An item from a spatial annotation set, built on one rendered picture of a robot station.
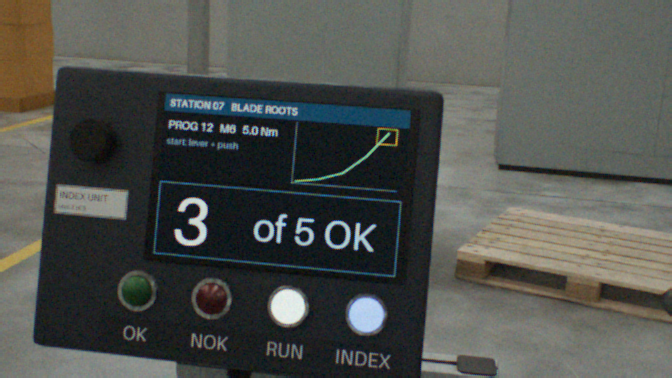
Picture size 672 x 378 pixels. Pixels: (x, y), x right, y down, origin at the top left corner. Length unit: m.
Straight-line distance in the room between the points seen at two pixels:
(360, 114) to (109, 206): 0.18
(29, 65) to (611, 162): 5.70
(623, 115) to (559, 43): 0.75
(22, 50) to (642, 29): 5.84
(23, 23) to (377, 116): 8.15
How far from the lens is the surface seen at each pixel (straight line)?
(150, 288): 0.53
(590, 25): 6.43
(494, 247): 3.98
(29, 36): 8.66
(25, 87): 8.62
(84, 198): 0.55
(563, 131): 6.49
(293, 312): 0.50
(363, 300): 0.50
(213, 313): 0.51
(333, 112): 0.50
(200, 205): 0.52
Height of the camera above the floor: 1.31
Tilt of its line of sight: 14 degrees down
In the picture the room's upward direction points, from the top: 3 degrees clockwise
